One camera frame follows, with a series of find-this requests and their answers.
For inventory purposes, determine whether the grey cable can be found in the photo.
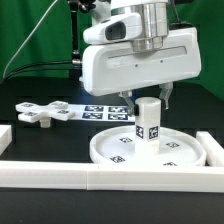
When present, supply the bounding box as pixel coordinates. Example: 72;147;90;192
2;0;59;79

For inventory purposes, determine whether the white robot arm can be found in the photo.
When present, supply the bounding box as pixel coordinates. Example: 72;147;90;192
81;0;201;115

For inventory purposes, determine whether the white marker sheet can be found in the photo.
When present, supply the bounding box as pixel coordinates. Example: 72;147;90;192
68;104;135;122

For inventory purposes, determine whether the white front fence bar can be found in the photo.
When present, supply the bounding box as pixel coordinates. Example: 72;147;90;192
0;161;224;193

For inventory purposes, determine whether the white right fence bar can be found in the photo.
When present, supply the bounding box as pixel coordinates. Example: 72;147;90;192
196;131;224;167

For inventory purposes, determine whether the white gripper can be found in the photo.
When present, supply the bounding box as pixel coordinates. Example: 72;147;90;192
82;27;201;116

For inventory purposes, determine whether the white round table top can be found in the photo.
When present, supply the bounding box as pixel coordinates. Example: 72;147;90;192
89;125;206;167

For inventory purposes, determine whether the white fence bar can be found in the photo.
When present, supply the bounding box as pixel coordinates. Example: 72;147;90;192
196;131;224;167
0;161;224;193
0;125;12;156

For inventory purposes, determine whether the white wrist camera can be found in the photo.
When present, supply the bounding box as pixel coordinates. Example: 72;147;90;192
83;13;143;45

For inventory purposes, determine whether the white left fence bar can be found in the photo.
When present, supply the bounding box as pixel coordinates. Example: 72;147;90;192
0;125;12;156

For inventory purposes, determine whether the black cable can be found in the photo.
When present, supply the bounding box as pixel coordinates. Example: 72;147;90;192
0;59;75;84

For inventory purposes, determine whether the white cross-shaped table base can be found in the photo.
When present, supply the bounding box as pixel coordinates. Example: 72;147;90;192
15;101;75;128

